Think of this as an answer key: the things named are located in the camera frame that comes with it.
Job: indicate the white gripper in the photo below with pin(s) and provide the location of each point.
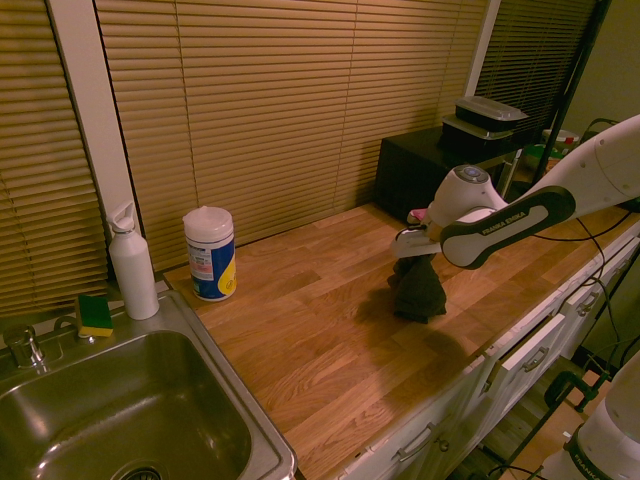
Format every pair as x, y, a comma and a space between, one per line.
417, 246

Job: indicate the dark towel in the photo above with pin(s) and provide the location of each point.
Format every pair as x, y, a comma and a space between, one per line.
420, 292

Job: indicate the white Franka Emika robot arm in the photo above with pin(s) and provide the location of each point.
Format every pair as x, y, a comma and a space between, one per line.
530, 220

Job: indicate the pink small item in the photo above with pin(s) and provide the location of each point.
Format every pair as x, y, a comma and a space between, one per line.
416, 214

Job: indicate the black box appliance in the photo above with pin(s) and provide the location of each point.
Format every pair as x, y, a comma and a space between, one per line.
407, 170

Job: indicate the black plastic container clear lid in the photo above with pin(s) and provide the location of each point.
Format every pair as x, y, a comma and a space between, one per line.
467, 134
487, 111

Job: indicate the white kitchen cabinet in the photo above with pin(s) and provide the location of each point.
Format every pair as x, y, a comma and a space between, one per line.
500, 380

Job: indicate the orange box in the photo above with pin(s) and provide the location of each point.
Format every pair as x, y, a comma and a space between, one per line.
554, 162

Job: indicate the white bowl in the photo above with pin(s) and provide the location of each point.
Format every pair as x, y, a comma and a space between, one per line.
562, 136

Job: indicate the wide beige window blind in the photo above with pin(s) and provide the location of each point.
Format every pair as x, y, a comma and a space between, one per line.
280, 110

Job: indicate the white wipes canister blue label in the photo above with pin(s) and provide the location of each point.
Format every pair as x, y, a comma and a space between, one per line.
210, 255

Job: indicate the black table clamp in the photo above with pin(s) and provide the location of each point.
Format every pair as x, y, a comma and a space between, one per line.
570, 387

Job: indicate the dark beige window blind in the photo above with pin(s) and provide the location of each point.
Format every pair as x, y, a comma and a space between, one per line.
530, 60

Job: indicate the black tripod pole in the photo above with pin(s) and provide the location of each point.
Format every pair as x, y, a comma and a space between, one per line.
570, 90

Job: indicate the white water bottle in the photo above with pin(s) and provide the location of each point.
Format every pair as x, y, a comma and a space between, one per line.
132, 270

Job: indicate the stainless steel sink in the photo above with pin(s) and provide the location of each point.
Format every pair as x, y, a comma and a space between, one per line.
125, 400

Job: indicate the yellow green sponge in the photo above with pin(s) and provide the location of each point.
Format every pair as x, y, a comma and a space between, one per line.
94, 316

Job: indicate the narrow beige window blind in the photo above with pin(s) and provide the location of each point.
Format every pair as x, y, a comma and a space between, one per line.
40, 165

